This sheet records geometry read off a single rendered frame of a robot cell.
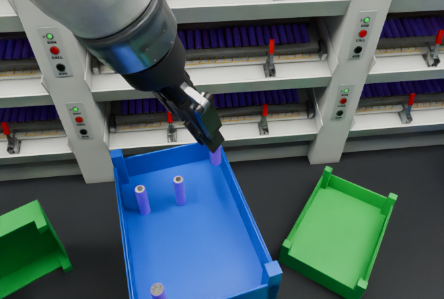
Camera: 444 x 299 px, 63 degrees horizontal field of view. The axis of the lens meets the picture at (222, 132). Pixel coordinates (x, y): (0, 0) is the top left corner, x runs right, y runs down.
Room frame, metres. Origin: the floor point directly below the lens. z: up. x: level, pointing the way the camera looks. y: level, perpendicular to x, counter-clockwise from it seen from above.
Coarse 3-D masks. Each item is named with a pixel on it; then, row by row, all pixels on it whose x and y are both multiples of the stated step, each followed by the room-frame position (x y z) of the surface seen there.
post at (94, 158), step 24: (24, 0) 0.70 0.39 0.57; (24, 24) 0.70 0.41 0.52; (48, 24) 0.71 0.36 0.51; (72, 48) 0.71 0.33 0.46; (48, 72) 0.70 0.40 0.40; (72, 72) 0.71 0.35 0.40; (72, 96) 0.70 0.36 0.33; (96, 120) 0.71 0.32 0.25; (72, 144) 0.70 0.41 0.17; (96, 144) 0.71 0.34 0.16; (96, 168) 0.70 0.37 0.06
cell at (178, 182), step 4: (176, 176) 0.40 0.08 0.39; (180, 176) 0.40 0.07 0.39; (176, 180) 0.39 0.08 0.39; (180, 180) 0.39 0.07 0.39; (176, 184) 0.39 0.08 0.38; (180, 184) 0.39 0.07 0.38; (176, 188) 0.39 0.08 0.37; (180, 188) 0.39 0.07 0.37; (184, 188) 0.39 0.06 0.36; (176, 192) 0.39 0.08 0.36; (180, 192) 0.39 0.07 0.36; (184, 192) 0.39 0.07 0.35; (176, 196) 0.39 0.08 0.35; (180, 196) 0.39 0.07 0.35; (184, 196) 0.39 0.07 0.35; (176, 200) 0.39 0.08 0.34; (180, 200) 0.39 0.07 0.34; (184, 200) 0.39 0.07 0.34; (180, 204) 0.39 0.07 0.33; (184, 204) 0.39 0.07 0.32
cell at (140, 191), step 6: (138, 186) 0.38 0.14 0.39; (144, 186) 0.38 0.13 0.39; (138, 192) 0.37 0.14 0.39; (144, 192) 0.37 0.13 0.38; (138, 198) 0.37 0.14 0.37; (144, 198) 0.37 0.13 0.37; (138, 204) 0.37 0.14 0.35; (144, 204) 0.37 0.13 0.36; (144, 210) 0.37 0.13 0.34; (150, 210) 0.37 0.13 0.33
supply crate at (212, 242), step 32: (128, 160) 0.45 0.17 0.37; (160, 160) 0.47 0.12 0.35; (192, 160) 0.49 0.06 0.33; (224, 160) 0.45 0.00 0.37; (128, 192) 0.42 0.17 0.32; (160, 192) 0.42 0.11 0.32; (192, 192) 0.42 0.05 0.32; (224, 192) 0.42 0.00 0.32; (128, 224) 0.35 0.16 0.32; (160, 224) 0.35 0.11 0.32; (192, 224) 0.35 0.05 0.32; (224, 224) 0.35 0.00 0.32; (128, 256) 0.26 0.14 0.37; (160, 256) 0.29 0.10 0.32; (192, 256) 0.29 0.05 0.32; (224, 256) 0.29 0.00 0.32; (256, 256) 0.29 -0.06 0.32; (128, 288) 0.21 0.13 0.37; (192, 288) 0.24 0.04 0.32; (224, 288) 0.24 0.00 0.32; (256, 288) 0.21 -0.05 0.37
